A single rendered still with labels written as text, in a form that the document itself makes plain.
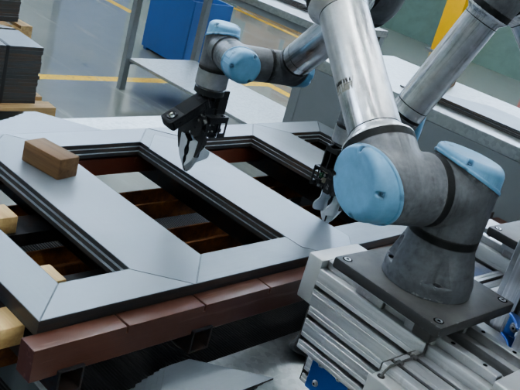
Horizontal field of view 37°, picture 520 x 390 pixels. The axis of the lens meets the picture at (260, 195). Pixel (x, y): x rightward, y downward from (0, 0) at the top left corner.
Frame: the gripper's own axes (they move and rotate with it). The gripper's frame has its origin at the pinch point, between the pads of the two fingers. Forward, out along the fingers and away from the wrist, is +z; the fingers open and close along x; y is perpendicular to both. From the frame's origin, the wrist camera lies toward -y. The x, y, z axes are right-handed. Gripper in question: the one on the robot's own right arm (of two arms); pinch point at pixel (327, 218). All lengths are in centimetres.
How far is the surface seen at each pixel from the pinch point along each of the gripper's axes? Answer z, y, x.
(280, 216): 0.7, 11.7, -5.6
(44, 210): 2, 64, -26
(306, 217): 0.7, 4.6, -3.3
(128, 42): 52, -186, -324
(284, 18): -4, -188, -194
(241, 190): 0.7, 11.2, -20.1
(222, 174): 0.7, 9.3, -29.7
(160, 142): 1, 13, -52
